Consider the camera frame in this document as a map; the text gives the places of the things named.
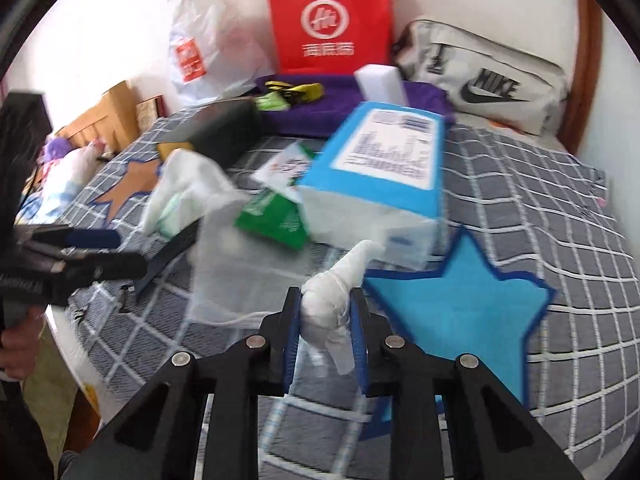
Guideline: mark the person's left hand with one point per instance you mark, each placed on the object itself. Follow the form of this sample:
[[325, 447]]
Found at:
[[22, 350]]

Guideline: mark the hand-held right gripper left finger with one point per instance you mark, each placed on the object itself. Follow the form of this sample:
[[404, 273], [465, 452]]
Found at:
[[292, 340]]

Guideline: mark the white soft bundle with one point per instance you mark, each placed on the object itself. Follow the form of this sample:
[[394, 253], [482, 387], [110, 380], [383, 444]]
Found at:
[[65, 175]]

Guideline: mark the white sponge block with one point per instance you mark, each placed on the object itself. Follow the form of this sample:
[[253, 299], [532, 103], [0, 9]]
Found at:
[[380, 85]]

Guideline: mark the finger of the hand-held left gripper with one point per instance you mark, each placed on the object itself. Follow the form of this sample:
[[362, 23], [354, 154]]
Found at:
[[95, 238], [115, 266]]

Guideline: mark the patterned framed board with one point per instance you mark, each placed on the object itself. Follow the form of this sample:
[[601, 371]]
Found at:
[[150, 112]]

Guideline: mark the purple plush toy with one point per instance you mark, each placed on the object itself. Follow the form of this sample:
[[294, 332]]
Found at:
[[54, 149]]

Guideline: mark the red paper bag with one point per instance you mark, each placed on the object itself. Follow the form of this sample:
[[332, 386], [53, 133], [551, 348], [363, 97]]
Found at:
[[285, 10]]

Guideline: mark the wooden headboard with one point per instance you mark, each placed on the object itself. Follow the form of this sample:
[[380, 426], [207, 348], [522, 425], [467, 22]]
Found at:
[[110, 115]]

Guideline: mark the grey checked blanket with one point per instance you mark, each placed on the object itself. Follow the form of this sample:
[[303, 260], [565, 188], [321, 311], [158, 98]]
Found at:
[[525, 200]]

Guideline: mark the purple towel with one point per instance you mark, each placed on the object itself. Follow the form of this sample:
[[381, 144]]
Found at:
[[310, 117]]

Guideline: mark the yellow-green cloth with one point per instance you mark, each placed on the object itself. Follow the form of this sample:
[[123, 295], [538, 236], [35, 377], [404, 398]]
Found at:
[[50, 390]]

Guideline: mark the brown wooden door frame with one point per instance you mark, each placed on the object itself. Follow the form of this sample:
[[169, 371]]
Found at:
[[587, 60]]

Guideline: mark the white printed sachet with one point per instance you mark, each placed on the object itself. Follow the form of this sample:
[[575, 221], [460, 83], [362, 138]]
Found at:
[[282, 167]]

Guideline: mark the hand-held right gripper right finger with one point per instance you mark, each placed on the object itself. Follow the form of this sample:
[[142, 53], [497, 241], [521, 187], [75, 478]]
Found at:
[[359, 340]]

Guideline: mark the white plastic bag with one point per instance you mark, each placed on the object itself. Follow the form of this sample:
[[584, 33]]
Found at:
[[220, 35]]

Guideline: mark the black box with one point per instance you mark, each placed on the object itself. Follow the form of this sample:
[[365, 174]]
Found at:
[[220, 130]]

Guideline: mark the grey waist bag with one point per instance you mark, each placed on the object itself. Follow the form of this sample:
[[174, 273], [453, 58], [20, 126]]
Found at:
[[450, 60]]

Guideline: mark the blue tissue pack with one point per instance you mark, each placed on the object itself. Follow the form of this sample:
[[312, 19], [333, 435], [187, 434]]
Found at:
[[360, 200]]

